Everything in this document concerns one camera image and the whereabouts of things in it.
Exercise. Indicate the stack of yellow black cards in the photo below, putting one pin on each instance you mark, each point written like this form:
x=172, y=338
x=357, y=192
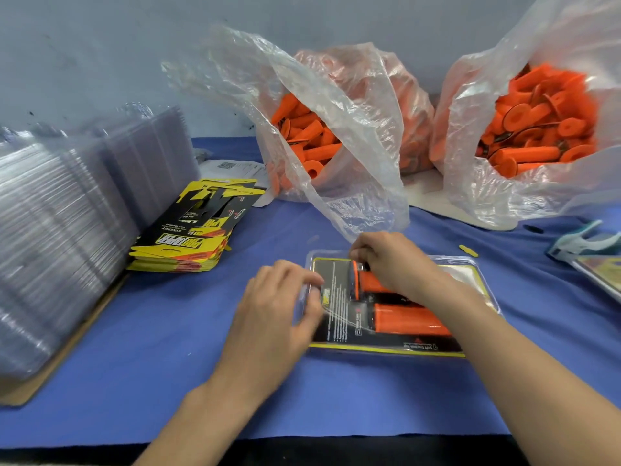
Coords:
x=189, y=233

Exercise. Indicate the sealed yellow card package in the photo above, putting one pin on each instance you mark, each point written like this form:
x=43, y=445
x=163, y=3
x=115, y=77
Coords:
x=602, y=276

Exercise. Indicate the teal hand stapler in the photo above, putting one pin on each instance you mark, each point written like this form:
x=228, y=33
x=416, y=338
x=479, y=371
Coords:
x=582, y=242

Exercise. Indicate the yellow black backing card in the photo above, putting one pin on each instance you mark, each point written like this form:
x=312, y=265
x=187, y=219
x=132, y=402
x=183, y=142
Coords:
x=340, y=320

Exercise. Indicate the large clear plastic bag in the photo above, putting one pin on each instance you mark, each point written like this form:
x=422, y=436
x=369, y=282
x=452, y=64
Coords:
x=582, y=34

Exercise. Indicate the small yellow scrap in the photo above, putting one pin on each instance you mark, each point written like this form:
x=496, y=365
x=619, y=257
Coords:
x=469, y=250

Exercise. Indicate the white printed paper sheet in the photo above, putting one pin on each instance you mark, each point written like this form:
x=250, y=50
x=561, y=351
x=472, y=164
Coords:
x=231, y=170

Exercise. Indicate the person's right forearm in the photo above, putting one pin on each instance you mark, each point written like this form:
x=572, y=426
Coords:
x=524, y=383

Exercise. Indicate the person's right hand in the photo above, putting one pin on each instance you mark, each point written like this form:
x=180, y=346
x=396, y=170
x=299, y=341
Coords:
x=403, y=262

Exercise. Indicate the stack of clear blister shells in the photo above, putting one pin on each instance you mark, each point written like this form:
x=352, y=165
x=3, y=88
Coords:
x=68, y=228

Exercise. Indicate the person's left hand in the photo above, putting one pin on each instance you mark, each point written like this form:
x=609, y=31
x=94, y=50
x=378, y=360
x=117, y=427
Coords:
x=267, y=330

